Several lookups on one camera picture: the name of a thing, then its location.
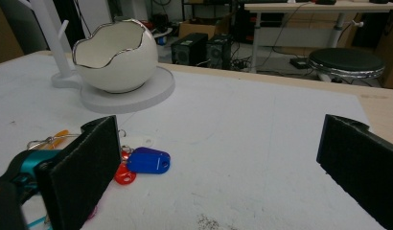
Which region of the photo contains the white key stand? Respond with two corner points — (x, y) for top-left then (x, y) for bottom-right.
(18, 0), (176, 115)

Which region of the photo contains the white egg-shaped bowl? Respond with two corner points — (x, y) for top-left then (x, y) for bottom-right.
(71, 17), (159, 94)

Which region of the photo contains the blue key tag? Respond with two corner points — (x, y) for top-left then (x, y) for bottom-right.
(127, 147), (172, 175)

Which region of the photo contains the small cardboard box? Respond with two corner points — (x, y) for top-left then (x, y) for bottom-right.
(178, 17), (231, 40)

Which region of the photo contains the white table mat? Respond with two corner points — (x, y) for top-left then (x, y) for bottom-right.
(0, 52), (388, 230)

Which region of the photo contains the round white side table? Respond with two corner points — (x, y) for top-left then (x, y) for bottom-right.
(151, 27), (173, 46)

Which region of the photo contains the black round stool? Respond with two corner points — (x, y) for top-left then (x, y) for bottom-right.
(308, 47), (385, 84)

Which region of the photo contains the flat black floor box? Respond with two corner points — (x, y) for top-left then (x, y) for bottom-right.
(289, 57), (312, 70)

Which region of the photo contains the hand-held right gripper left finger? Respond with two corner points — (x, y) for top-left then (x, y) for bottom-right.
(35, 114), (123, 230)

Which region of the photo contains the black computer tower green sticker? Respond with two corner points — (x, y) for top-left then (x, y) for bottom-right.
(171, 33), (209, 67)

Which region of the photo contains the red key tag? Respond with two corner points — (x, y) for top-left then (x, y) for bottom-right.
(113, 149), (137, 186)

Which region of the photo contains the orange key tag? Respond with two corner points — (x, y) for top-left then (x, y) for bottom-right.
(44, 128), (70, 150)

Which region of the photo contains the tall brown cardboard box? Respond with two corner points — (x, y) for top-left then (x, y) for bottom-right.
(374, 12), (393, 90)

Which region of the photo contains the teal carabiner keychain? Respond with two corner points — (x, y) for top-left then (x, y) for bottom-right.
(7, 149), (63, 205)

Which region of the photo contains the silver key ring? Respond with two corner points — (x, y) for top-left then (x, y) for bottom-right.
(26, 133), (82, 150)

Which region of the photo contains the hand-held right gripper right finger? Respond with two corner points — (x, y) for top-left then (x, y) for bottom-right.
(315, 113), (393, 230)

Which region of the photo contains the desk with white legs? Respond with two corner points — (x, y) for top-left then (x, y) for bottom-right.
(243, 0), (393, 75)

